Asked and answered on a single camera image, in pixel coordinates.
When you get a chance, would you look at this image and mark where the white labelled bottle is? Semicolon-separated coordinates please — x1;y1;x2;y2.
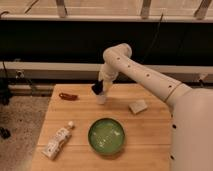
42;121;74;160

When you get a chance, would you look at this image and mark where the black object on floor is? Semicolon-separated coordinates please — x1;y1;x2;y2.
0;127;11;139

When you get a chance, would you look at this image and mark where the white window rail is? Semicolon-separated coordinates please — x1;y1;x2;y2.
0;61;213;83

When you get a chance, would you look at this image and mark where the green bowl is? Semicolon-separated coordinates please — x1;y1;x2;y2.
88;118;125;156

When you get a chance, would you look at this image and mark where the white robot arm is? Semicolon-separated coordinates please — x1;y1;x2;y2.
92;43;213;171

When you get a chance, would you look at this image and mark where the red chili pepper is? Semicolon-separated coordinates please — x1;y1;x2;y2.
59;93;78;101

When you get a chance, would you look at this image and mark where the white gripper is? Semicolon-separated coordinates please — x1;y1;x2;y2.
91;66;116;95

